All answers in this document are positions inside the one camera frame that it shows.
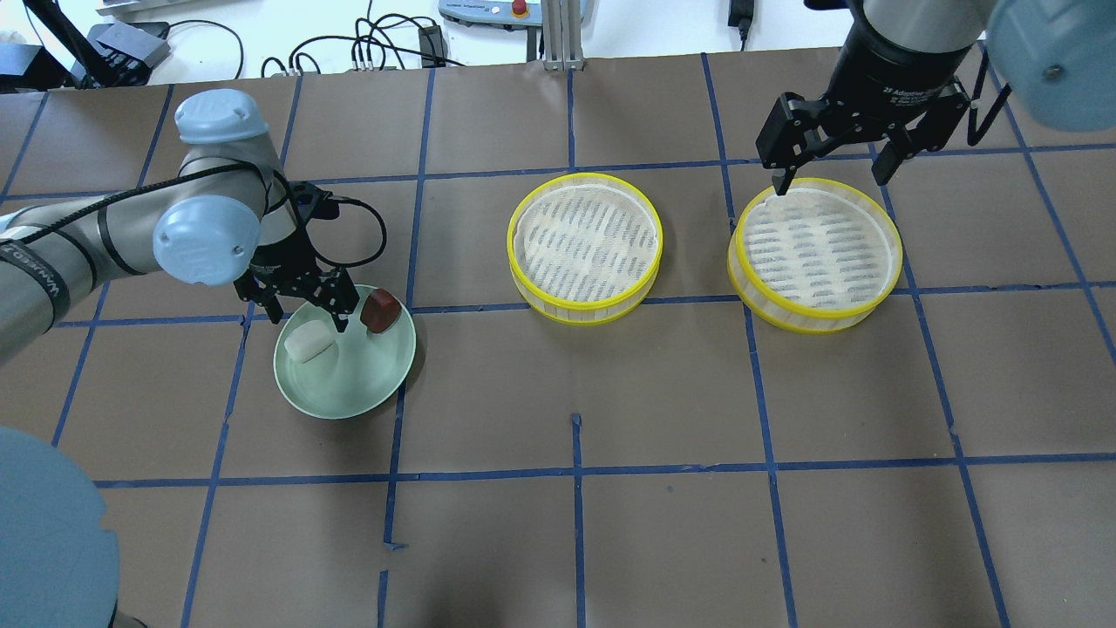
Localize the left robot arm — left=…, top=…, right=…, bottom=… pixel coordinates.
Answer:
left=3, top=89, right=359, bottom=627

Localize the light green plate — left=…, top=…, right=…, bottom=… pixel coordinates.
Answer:
left=272, top=286, right=416, bottom=421

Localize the brown steamed bun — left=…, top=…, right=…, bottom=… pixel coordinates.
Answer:
left=359, top=289, right=403, bottom=334

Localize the grey device box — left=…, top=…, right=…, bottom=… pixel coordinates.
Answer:
left=88, top=23, right=170, bottom=69

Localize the white steamed bun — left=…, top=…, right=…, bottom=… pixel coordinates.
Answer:
left=282, top=319, right=337, bottom=363

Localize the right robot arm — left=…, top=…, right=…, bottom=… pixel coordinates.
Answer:
left=756, top=1, right=1115, bottom=195

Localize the black cable bundle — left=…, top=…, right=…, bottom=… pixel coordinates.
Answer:
left=262, top=0, right=466, bottom=78

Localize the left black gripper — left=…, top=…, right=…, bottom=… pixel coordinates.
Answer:
left=234, top=189, right=359, bottom=334

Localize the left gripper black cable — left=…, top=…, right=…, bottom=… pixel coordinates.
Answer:
left=310, top=196, right=388, bottom=267

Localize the black power adapter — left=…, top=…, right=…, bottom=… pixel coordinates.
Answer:
left=728, top=0, right=756, bottom=48

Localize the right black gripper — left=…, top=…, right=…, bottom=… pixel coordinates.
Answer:
left=756, top=17, right=971, bottom=196

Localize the aluminium frame post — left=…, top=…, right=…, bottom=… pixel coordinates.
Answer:
left=541, top=0, right=586, bottom=73

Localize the yellow bamboo steamer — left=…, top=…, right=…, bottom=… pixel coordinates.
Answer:
left=506, top=174, right=665, bottom=326
left=727, top=178, right=904, bottom=337

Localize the teach pendant with red button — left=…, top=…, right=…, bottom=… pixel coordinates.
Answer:
left=436, top=1, right=543, bottom=31

